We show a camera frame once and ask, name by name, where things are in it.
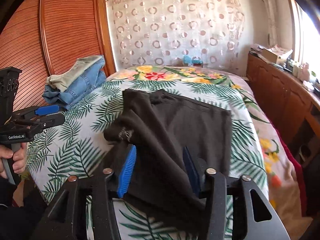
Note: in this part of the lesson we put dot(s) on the window with wooden frame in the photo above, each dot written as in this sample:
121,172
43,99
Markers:
306,39

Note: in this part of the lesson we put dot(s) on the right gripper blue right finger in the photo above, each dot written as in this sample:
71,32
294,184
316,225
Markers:
192,169

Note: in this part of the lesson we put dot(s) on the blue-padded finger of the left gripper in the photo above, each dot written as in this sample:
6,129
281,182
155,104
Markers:
46,110

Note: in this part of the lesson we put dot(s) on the cardboard box on cabinet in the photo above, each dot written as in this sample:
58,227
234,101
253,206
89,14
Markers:
275,55

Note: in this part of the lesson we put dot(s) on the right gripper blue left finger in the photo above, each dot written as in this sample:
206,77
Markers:
125,175

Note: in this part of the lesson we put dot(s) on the black shorts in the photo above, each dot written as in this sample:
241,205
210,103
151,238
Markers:
160,125

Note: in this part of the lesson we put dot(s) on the floral blanket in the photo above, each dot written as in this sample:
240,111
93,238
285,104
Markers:
258,147

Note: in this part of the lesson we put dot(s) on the wooden louvered wardrobe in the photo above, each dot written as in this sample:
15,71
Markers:
45,37

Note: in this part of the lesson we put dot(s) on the wooden sideboard cabinet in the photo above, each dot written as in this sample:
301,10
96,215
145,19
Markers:
291,108

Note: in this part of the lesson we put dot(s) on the circle-patterned sheer curtain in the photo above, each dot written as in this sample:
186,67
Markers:
161,32

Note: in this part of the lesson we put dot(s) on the blue plush toy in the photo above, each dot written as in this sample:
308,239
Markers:
192,61

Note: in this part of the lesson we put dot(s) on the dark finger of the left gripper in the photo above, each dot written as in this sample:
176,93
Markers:
52,120

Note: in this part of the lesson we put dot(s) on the pink bottle on cabinet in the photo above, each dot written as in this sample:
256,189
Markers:
305,74

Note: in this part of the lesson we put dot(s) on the folded beige pants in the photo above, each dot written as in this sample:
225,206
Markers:
63,81

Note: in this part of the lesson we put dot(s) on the palm leaf bed sheet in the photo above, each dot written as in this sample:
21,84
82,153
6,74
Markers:
78,146

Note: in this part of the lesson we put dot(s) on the folded blue jeans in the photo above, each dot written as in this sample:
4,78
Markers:
91,79

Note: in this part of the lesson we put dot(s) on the person's left hand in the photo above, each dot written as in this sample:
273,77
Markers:
19,158

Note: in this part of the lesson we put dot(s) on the window drape curtain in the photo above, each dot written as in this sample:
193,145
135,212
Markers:
272,15

